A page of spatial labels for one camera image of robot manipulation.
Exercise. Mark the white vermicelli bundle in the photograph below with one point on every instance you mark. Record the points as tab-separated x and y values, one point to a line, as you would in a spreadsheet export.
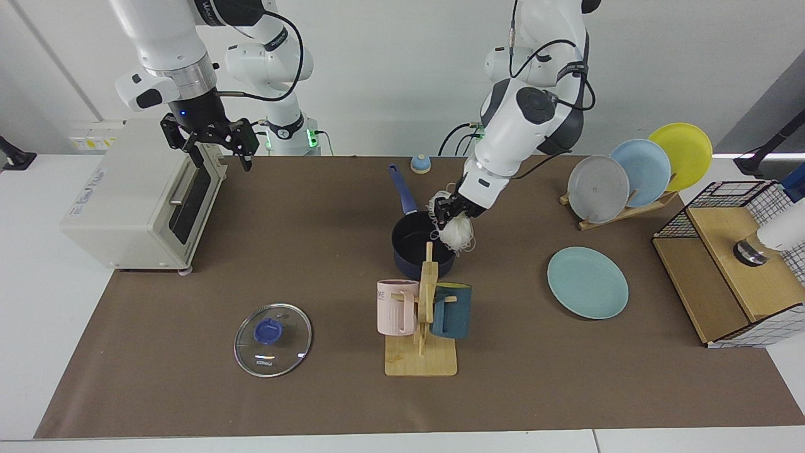
454	236

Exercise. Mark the glass lid blue knob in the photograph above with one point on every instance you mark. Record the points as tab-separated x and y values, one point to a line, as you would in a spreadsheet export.
273	352

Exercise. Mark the grey plate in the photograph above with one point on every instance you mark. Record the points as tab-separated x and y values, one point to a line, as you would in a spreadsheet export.
597	189

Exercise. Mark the teal green plate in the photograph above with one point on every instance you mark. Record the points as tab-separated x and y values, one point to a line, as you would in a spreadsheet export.
588	283

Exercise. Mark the wooden plate rack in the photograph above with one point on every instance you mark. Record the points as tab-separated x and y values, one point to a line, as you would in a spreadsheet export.
619	215

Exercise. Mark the light blue plate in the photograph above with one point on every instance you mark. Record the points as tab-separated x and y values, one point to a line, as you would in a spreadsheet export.
648	170

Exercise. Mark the yellow plate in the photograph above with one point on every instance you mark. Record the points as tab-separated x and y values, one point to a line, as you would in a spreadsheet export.
688	151

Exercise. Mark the small blue round thing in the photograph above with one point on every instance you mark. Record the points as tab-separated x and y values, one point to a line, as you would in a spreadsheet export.
421	165

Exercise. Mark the pale toaster oven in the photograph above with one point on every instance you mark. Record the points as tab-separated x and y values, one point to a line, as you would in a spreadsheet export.
126	201

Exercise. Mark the brown tablecloth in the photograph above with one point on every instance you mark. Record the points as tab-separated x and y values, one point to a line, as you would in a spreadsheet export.
283	251

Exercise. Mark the dark teal cup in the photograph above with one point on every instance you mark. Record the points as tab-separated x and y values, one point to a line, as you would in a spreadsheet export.
456	314

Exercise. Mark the pink cup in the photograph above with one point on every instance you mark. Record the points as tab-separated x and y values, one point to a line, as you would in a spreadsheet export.
393	311

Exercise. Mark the wooden cup stand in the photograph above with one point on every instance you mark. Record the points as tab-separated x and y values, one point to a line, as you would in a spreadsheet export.
421	362

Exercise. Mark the black pole stand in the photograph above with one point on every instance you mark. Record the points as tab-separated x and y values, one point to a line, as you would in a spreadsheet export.
764	157

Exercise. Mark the small blue block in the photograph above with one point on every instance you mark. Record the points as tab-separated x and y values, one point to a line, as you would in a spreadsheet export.
797	182

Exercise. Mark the white wall power strip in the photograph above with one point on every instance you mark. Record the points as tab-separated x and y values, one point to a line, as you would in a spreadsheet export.
94	139

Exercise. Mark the black clamp mount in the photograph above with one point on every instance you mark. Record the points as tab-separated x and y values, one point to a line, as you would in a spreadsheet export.
16	157

